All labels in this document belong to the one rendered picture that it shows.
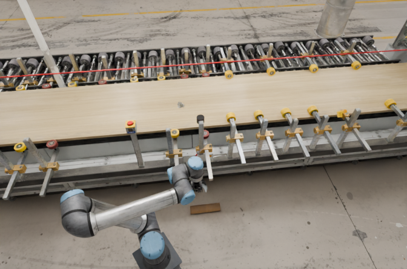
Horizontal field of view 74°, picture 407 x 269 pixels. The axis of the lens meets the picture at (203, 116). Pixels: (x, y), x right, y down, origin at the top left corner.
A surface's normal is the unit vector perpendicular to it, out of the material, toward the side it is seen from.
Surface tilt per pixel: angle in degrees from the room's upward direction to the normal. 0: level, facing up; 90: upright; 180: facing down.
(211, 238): 0
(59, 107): 0
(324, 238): 0
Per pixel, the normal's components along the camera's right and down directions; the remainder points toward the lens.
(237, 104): 0.00, -0.70
